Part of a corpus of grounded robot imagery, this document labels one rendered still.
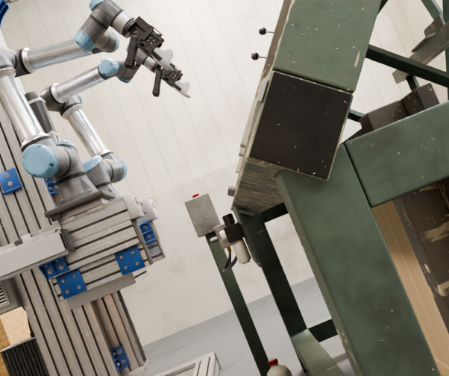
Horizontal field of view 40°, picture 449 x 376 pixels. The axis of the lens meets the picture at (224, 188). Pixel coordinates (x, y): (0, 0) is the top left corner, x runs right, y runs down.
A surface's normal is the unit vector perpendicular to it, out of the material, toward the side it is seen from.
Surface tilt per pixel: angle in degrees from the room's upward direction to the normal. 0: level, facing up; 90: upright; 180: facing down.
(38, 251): 90
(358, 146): 90
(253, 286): 90
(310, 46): 90
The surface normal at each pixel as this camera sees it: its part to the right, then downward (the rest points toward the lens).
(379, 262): 0.00, -0.07
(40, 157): -0.16, 0.15
